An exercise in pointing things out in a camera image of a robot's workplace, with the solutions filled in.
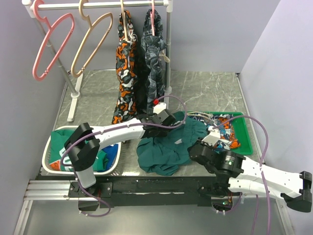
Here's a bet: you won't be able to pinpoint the pink empty hanger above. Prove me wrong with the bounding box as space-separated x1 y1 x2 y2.
32 0 75 81

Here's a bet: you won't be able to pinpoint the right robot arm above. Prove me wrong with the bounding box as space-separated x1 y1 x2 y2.
188 141 313 212

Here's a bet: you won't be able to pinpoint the green plastic tray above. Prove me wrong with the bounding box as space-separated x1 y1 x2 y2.
187 111 253 155

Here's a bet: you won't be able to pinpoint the beige hanger with camouflage shorts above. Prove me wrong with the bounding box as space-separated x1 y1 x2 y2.
120 0 134 43

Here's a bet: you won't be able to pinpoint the white laundry basket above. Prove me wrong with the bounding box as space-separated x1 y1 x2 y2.
42 125 122 176

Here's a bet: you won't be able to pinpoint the white metal clothes rack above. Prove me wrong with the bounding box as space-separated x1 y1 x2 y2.
22 0 173 122

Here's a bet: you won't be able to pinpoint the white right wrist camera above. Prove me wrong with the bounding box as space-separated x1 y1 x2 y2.
201 129 221 146

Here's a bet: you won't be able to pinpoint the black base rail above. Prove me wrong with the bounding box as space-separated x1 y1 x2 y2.
67 175 243 209

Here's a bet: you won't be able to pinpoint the dark leaf-print shorts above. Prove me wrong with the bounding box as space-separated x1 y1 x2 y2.
141 9 167 113

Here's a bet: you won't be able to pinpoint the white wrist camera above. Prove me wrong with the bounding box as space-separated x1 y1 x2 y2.
201 129 221 146
153 99 167 114

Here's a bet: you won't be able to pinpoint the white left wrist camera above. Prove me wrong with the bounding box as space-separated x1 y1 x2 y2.
153 99 167 114

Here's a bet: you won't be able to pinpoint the pink hanger with leaf shorts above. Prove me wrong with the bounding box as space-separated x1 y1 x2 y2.
150 0 155 36

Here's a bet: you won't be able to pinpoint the green printed t-shirt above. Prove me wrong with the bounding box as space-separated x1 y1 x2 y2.
48 129 109 172

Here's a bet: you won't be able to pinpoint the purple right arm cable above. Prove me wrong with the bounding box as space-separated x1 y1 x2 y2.
207 116 272 235

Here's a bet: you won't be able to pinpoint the blue garment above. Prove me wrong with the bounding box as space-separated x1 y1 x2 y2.
103 143 118 170

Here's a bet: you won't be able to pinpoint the blue white patterned shorts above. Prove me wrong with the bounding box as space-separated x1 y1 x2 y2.
189 113 241 151

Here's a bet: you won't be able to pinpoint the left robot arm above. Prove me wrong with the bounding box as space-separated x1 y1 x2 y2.
62 109 176 197

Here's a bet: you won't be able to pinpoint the orange camouflage shorts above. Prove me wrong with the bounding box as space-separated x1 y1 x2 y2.
112 13 138 124

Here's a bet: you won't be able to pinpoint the dark green shorts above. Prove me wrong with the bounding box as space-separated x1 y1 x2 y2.
136 117 207 176

